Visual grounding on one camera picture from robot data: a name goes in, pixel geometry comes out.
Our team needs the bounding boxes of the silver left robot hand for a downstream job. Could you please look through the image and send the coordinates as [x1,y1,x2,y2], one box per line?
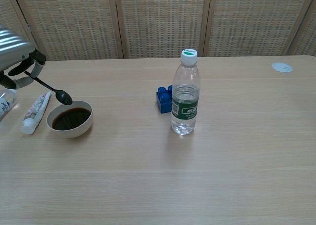
[0,24,47,90]

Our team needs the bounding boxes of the black plastic spoon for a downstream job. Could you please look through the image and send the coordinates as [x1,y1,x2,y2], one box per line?
[24,71,73,105]

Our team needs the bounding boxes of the white bowl with dark liquid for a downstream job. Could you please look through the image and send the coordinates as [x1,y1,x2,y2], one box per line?
[46,100,94,139]

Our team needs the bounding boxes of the clear water bottle blue label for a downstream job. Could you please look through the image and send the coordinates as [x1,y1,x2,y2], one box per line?
[0,88,17,123]

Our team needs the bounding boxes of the white floral toothpaste tube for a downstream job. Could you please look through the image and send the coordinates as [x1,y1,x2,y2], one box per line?
[20,91,52,135]

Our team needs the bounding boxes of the woven bamboo folding screen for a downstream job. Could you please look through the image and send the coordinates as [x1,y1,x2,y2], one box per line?
[0,0,316,65]

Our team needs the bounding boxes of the blue toy building brick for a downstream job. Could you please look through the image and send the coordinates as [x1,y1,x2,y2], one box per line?
[156,85,173,114]

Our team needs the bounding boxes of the clear water bottle green label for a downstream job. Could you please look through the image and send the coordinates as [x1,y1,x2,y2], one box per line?
[171,49,200,136]

